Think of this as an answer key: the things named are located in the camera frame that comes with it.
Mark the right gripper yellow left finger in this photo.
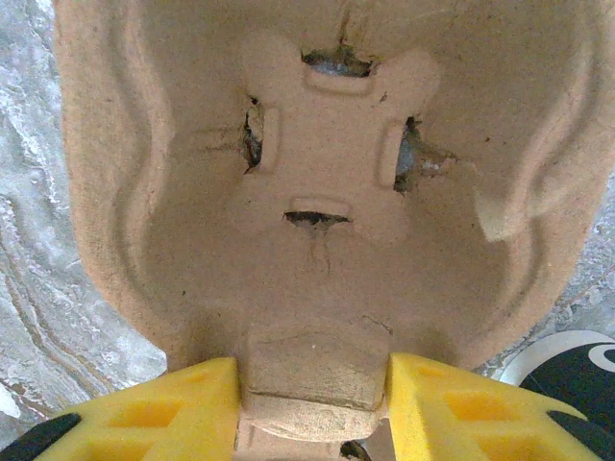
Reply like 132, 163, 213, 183
0, 354, 241, 461

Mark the brown pulp cup carrier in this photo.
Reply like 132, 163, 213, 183
50, 0, 607, 461

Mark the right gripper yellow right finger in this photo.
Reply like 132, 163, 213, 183
383, 352, 615, 461

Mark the black paper coffee cup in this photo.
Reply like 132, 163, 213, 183
497, 329, 615, 426

